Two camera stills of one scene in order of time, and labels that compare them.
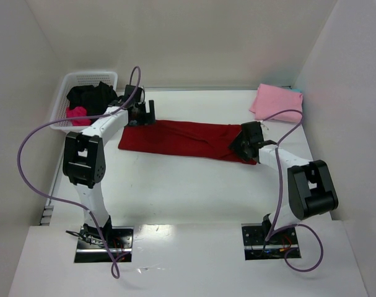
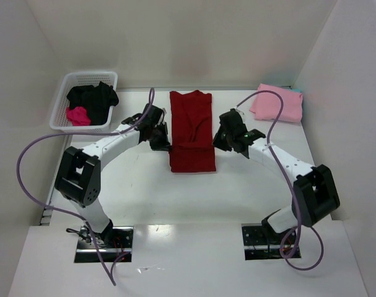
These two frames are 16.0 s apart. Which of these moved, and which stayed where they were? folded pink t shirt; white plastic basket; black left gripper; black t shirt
Moved: black left gripper
Stayed: white plastic basket; folded pink t shirt; black t shirt
